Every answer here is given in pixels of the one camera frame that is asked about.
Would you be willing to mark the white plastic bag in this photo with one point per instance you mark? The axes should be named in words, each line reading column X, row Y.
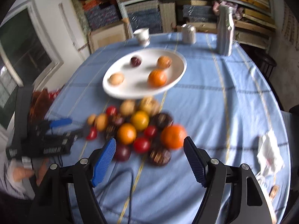
column 269, row 157

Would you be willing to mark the grey sleeve forearm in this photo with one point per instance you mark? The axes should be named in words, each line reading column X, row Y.
column 9, row 186

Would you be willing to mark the dark purple mangosteen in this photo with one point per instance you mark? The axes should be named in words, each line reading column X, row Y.
column 162, row 120

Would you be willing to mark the white oval plate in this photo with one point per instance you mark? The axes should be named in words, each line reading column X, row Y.
column 135, row 85

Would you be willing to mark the yellow orange fruit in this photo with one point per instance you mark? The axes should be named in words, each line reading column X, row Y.
column 140, row 120

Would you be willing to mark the large orange fruit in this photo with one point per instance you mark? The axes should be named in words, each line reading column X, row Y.
column 172, row 137

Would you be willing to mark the dark plum on plate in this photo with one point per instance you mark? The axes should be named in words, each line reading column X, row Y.
column 135, row 62

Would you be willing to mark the light tan round fruit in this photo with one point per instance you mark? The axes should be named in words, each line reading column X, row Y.
column 127, row 108

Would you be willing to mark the silver metal bottle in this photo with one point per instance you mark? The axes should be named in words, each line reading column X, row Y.
column 225, row 31

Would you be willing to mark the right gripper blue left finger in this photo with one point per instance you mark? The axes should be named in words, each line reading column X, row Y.
column 100, row 161

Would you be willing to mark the orange tangerine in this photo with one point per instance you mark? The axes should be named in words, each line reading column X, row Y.
column 157, row 78

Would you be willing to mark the white drink can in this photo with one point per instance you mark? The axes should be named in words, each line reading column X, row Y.
column 188, row 34

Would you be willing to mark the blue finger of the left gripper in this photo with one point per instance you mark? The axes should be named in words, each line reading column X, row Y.
column 60, row 122

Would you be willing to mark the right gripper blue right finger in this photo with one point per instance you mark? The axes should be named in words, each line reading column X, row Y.
column 196, row 161

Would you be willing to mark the orange-brown fruit on plate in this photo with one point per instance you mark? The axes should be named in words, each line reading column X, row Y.
column 164, row 62

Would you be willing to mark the large tan pear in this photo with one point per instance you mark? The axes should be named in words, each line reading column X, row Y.
column 150, row 106

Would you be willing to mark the person's left hand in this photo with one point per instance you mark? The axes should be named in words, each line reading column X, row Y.
column 19, row 173

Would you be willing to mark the cardboard framed panel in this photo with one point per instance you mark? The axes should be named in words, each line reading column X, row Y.
column 113, row 33

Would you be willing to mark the small red tomato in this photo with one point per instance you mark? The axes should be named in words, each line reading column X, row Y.
column 111, row 111

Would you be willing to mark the white paper cup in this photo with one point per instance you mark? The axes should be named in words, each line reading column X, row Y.
column 143, row 36

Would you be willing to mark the shelf with stacked boxes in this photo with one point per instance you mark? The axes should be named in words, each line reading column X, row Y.
column 254, row 19

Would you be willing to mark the red cherry tomato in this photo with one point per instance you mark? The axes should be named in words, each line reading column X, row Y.
column 141, row 145

